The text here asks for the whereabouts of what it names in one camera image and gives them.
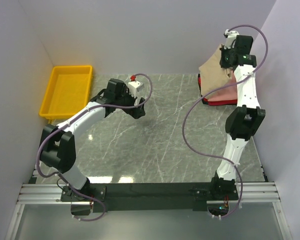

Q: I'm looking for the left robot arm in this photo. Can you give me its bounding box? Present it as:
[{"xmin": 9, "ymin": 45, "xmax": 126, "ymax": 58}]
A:
[{"xmin": 36, "ymin": 76, "xmax": 147, "ymax": 201}]

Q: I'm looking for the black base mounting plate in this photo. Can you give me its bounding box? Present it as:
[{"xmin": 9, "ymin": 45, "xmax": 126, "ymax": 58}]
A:
[{"xmin": 59, "ymin": 182, "xmax": 242, "ymax": 213}]

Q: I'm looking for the beige t-shirt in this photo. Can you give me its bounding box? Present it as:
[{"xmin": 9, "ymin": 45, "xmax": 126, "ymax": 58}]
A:
[{"xmin": 199, "ymin": 44, "xmax": 232, "ymax": 98}]

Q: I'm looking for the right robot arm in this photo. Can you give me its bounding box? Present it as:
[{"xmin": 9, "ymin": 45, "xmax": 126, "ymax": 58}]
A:
[{"xmin": 209, "ymin": 31, "xmax": 266, "ymax": 200}]

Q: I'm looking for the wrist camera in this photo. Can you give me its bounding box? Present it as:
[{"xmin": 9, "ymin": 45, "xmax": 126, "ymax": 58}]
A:
[
  {"xmin": 223, "ymin": 29, "xmax": 239, "ymax": 50},
  {"xmin": 127, "ymin": 75, "xmax": 144, "ymax": 97}
]

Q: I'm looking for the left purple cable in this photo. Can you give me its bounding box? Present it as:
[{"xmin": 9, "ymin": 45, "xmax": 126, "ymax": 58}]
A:
[{"xmin": 36, "ymin": 73, "xmax": 153, "ymax": 222}]

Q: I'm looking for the folded red t-shirt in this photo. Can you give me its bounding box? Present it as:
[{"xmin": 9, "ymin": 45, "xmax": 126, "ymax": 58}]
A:
[{"xmin": 197, "ymin": 74, "xmax": 238, "ymax": 106}]

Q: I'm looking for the aluminium rail frame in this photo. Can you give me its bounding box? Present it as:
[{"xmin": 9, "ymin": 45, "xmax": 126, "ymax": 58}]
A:
[{"xmin": 4, "ymin": 119, "xmax": 295, "ymax": 240}]

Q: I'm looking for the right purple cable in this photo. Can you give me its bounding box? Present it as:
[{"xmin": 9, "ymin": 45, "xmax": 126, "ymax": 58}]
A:
[{"xmin": 182, "ymin": 24, "xmax": 269, "ymax": 220}]

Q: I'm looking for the folded pink t-shirt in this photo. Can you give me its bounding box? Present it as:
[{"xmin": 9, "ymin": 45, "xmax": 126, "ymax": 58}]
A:
[{"xmin": 201, "ymin": 71, "xmax": 237, "ymax": 101}]

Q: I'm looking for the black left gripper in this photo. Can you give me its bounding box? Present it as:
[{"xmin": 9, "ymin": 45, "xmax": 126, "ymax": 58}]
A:
[{"xmin": 115, "ymin": 86, "xmax": 146, "ymax": 119}]

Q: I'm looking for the yellow plastic bin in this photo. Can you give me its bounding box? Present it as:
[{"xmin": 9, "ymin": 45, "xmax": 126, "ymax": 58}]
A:
[{"xmin": 39, "ymin": 65, "xmax": 93, "ymax": 120}]

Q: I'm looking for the purple cable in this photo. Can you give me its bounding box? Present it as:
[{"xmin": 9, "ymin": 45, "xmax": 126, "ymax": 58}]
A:
[
  {"xmin": 182, "ymin": 24, "xmax": 269, "ymax": 220},
  {"xmin": 36, "ymin": 73, "xmax": 153, "ymax": 222}
]

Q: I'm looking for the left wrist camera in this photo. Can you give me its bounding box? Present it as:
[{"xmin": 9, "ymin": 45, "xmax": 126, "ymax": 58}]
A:
[{"xmin": 127, "ymin": 75, "xmax": 144, "ymax": 97}]

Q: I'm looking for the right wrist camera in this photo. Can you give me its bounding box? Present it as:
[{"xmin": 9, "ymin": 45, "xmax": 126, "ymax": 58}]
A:
[{"xmin": 223, "ymin": 29, "xmax": 239, "ymax": 50}]

